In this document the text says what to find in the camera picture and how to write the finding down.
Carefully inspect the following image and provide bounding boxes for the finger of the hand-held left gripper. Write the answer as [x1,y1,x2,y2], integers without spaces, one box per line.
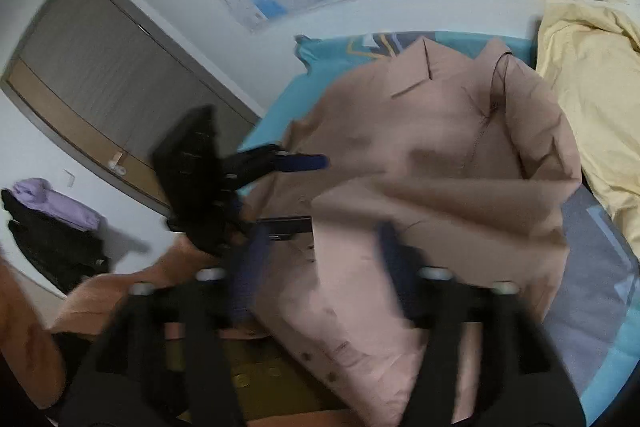
[222,144,331,188]

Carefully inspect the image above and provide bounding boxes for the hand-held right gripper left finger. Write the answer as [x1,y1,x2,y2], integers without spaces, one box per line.
[60,227,273,427]

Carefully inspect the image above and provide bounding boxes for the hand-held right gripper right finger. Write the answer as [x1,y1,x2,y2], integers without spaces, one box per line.
[377,221,587,427]

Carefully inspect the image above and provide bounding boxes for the beige coat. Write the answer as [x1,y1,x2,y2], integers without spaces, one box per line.
[245,36,584,427]

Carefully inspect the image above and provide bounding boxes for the person's left forearm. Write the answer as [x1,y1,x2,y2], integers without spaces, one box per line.
[49,237,228,338]

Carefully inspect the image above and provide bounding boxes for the grey wardrobe door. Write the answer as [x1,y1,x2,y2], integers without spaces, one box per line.
[0,0,267,219]

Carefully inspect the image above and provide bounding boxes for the purple garment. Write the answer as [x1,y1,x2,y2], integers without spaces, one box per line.
[12,177,104,231]

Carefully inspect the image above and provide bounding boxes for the teal grey printed bed sheet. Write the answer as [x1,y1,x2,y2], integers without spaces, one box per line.
[240,32,640,424]

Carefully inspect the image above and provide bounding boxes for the pale yellow cloth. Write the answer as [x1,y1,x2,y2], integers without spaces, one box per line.
[536,0,640,239]

